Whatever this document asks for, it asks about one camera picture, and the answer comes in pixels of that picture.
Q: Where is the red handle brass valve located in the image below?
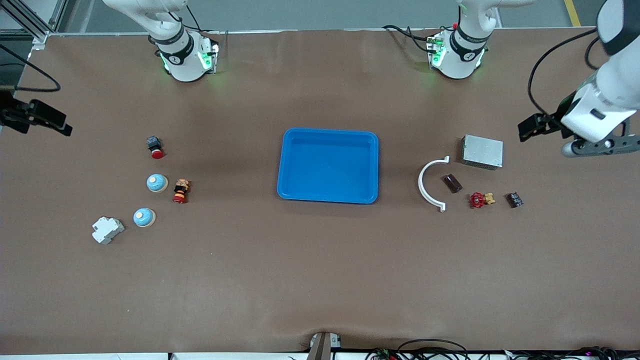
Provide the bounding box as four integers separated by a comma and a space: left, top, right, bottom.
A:
469, 191, 496, 209

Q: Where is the blue plastic tray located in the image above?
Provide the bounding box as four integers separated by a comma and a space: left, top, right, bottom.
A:
276, 127, 380, 205

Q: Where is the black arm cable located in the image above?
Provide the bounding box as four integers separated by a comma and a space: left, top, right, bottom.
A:
527, 27, 602, 119
0, 44, 62, 94

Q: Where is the white curved plastic clamp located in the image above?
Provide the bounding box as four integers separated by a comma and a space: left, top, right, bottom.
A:
418, 156, 451, 213

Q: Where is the black looped cable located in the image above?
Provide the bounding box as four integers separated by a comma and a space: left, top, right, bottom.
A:
397, 338, 469, 360

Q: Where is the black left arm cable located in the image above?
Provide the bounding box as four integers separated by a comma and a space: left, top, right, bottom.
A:
527, 27, 602, 119

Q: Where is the white circuit breaker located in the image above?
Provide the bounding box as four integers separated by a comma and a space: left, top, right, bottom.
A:
91, 216, 126, 245

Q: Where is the silver metal power supply box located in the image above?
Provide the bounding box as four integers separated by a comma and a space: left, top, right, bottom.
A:
461, 134, 504, 171

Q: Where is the blue bell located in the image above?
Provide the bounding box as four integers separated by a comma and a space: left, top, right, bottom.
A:
146, 173, 169, 194
133, 207, 157, 228

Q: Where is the aluminium frame post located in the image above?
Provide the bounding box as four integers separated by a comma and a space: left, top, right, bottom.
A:
0, 0, 68, 51

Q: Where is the brown table cover mat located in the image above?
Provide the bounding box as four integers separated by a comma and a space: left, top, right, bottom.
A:
0, 27, 640, 356

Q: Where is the black cable bundle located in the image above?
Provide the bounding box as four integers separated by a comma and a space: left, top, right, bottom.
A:
510, 346, 640, 360

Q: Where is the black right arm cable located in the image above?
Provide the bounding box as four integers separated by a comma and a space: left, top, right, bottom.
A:
0, 44, 62, 94

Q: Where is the black base cable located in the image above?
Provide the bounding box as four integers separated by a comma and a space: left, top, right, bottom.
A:
382, 24, 439, 55

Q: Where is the grey metal bracket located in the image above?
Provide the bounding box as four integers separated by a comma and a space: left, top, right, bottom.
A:
306, 331, 343, 360

